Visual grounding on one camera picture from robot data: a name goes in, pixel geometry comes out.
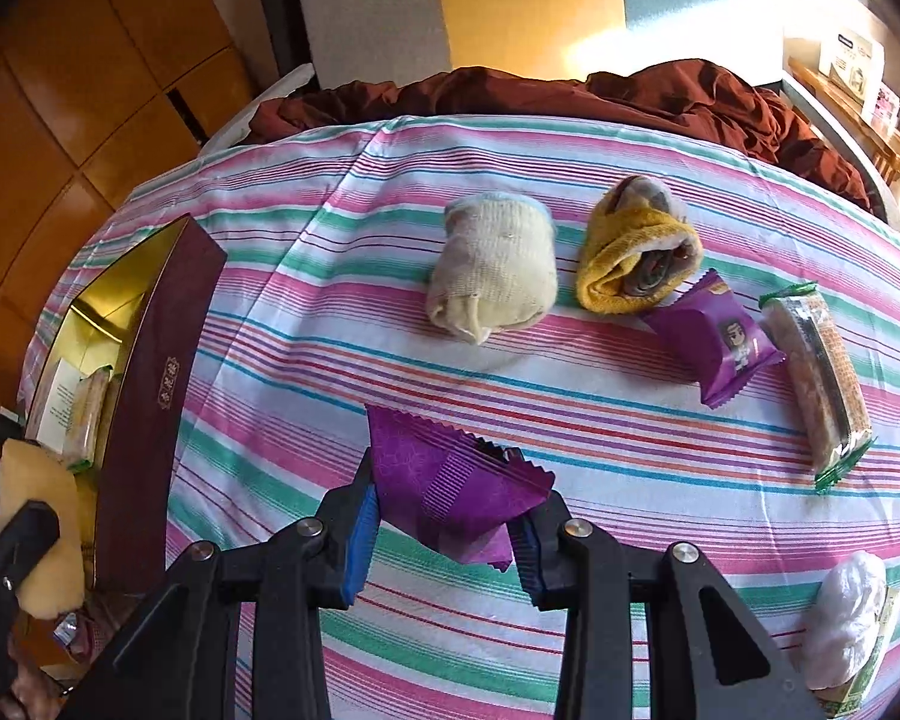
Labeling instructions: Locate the gold metal tin box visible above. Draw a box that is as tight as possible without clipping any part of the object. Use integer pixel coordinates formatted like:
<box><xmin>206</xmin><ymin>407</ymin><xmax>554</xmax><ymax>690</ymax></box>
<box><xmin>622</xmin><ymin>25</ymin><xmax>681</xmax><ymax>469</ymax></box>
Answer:
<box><xmin>25</xmin><ymin>215</ymin><xmax>227</xmax><ymax>595</ymax></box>

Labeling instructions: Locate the dark red blanket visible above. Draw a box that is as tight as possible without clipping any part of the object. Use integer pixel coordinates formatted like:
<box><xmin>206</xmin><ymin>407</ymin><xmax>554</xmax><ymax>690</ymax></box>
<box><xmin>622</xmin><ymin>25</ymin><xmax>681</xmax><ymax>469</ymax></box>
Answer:
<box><xmin>247</xmin><ymin>59</ymin><xmax>886</xmax><ymax>218</ymax></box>

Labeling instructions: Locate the purple cartoon snack packet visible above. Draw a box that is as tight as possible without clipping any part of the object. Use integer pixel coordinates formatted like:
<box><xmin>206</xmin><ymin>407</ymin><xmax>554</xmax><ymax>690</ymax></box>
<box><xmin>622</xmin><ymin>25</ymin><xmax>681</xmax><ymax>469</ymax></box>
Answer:
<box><xmin>644</xmin><ymin>268</ymin><xmax>785</xmax><ymax>410</ymax></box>

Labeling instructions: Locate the orange wooden wardrobe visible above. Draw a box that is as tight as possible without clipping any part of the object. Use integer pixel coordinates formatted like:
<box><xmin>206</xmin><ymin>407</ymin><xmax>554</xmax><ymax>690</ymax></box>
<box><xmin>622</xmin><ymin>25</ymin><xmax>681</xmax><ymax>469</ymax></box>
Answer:
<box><xmin>0</xmin><ymin>0</ymin><xmax>255</xmax><ymax>408</ymax></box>

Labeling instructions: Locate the white printed carton box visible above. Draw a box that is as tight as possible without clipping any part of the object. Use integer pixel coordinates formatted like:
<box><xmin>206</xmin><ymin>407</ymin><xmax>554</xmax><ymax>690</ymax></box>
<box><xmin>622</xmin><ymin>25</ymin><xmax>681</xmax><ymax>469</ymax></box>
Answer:
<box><xmin>32</xmin><ymin>359</ymin><xmax>84</xmax><ymax>455</ymax></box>

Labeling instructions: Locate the striped pink green bedsheet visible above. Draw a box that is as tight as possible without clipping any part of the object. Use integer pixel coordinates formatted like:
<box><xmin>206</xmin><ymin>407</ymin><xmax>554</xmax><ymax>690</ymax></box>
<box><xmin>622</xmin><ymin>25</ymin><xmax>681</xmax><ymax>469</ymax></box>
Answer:
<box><xmin>19</xmin><ymin>115</ymin><xmax>900</xmax><ymax>718</ymax></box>

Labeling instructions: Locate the green-edged cracker packet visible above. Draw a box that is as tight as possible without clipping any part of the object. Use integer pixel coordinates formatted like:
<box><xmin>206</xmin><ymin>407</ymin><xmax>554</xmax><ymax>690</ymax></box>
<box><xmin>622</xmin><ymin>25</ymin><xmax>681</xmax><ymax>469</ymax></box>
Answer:
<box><xmin>759</xmin><ymin>281</ymin><xmax>875</xmax><ymax>494</ymax></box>

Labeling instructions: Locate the green white cracker packet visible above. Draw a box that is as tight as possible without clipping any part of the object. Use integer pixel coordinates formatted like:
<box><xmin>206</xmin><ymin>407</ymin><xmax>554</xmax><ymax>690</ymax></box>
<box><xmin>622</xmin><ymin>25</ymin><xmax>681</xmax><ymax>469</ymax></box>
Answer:
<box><xmin>61</xmin><ymin>366</ymin><xmax>112</xmax><ymax>473</ymax></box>

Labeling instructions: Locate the small green white box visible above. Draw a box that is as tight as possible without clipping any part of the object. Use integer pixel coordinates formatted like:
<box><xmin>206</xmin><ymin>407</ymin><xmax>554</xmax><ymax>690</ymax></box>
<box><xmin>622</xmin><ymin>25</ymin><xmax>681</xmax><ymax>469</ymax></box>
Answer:
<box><xmin>818</xmin><ymin>587</ymin><xmax>900</xmax><ymax>718</ymax></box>

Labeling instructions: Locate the yellow sock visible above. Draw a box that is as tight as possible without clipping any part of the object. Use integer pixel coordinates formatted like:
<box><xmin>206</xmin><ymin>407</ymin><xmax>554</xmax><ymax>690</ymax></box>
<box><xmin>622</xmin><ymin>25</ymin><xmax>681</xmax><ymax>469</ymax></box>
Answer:
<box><xmin>575</xmin><ymin>176</ymin><xmax>704</xmax><ymax>316</ymax></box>

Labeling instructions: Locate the cream sock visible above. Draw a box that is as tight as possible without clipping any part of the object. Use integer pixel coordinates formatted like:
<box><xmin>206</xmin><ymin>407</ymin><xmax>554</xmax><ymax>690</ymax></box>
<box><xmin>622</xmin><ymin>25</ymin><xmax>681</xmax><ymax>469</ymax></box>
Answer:
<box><xmin>425</xmin><ymin>192</ymin><xmax>557</xmax><ymax>344</ymax></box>

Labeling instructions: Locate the yellow sponge cake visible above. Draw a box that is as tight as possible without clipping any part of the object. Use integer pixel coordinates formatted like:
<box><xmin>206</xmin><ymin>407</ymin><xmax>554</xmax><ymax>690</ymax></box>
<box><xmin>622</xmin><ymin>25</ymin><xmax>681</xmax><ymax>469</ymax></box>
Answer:
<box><xmin>0</xmin><ymin>440</ymin><xmax>84</xmax><ymax>621</ymax></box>

